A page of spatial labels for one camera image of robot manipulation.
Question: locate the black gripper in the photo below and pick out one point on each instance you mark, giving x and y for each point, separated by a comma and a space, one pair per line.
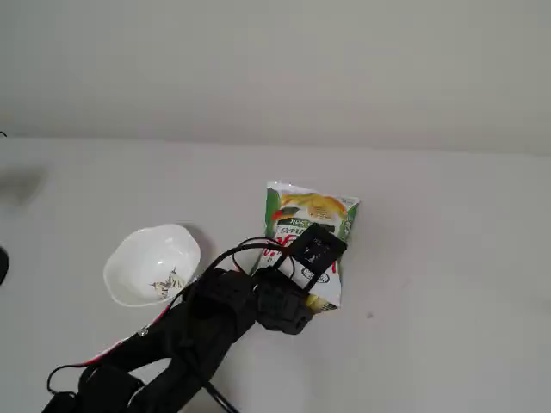
281, 311

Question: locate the green white veggie straw packet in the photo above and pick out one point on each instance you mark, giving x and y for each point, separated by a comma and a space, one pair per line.
310, 206

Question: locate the white ceramic bowl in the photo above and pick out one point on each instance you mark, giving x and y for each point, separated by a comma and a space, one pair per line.
146, 262

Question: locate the black round object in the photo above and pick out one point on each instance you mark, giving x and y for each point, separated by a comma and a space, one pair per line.
3, 266

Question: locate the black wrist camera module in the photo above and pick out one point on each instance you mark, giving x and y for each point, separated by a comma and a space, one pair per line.
316, 254

